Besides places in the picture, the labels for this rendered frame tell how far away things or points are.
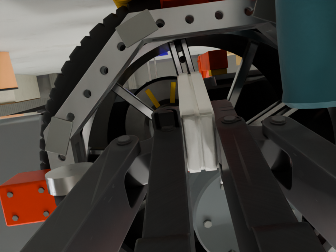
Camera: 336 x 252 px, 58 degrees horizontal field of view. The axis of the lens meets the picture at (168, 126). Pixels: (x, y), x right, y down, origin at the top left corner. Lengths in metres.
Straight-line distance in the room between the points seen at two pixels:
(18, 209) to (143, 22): 0.35
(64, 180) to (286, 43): 0.29
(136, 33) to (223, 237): 0.30
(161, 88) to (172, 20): 0.58
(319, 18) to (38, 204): 0.47
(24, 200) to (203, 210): 0.31
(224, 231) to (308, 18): 0.26
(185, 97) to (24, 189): 0.42
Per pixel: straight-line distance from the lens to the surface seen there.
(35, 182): 0.54
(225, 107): 0.16
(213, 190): 0.35
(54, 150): 0.51
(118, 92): 0.58
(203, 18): 0.48
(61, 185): 0.27
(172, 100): 1.03
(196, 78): 0.18
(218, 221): 0.37
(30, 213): 0.56
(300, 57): 0.39
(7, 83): 5.18
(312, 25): 0.39
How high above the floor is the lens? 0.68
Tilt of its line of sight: 9 degrees up
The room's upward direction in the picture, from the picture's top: 172 degrees clockwise
